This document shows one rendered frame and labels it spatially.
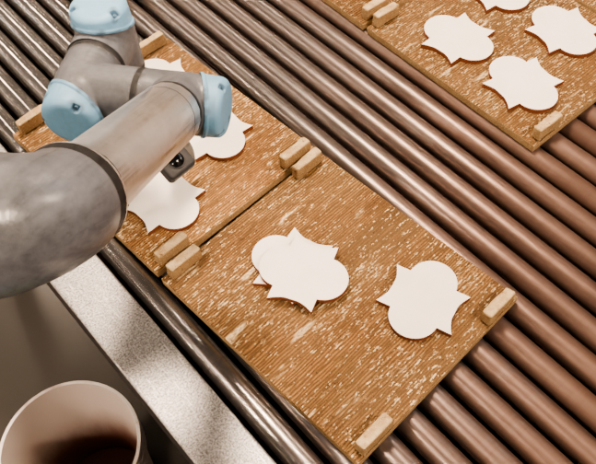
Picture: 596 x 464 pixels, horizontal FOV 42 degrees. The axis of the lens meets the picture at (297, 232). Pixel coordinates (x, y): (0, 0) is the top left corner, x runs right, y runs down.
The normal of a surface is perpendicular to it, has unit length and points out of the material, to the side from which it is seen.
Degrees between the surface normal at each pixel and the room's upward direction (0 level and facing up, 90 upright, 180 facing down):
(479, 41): 0
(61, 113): 94
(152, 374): 0
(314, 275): 0
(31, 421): 87
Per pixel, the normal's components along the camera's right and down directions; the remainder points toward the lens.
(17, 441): 0.97, 0.14
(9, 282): 0.47, 0.72
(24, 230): 0.60, 0.03
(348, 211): -0.04, -0.57
